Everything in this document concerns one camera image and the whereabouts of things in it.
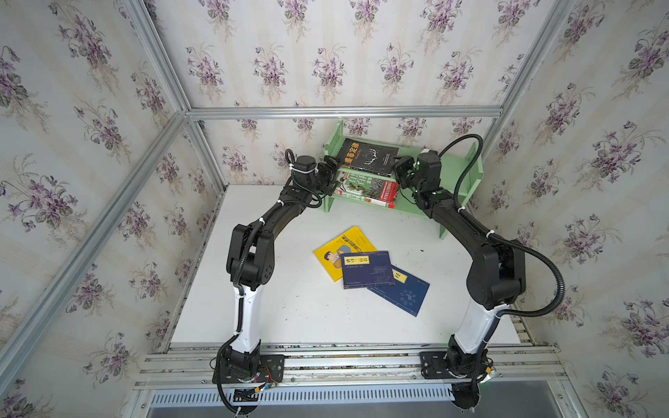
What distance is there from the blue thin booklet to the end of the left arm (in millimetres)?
402

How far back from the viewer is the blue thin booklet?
0.87m

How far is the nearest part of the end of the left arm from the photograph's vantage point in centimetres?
75
